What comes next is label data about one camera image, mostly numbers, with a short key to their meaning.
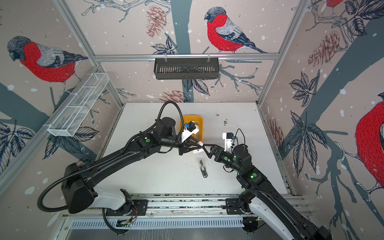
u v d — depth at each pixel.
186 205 0.76
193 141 0.67
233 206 0.73
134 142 0.53
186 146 0.60
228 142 0.67
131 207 0.67
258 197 0.51
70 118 0.72
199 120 1.06
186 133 0.60
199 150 0.69
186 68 1.05
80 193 0.39
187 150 0.63
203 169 0.85
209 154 0.64
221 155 0.64
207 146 0.68
